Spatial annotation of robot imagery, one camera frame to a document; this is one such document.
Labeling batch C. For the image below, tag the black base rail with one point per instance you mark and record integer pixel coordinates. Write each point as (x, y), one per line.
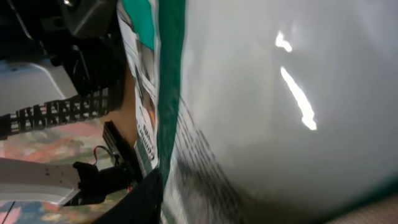
(127, 156)

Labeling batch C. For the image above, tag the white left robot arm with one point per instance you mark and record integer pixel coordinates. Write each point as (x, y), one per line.
(56, 49)

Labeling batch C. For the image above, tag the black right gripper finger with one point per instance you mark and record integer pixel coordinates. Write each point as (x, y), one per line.
(142, 205)

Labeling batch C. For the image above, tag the green packaged item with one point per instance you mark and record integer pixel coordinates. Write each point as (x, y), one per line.
(267, 111)

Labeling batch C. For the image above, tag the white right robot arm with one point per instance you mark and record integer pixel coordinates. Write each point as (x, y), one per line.
(38, 182)

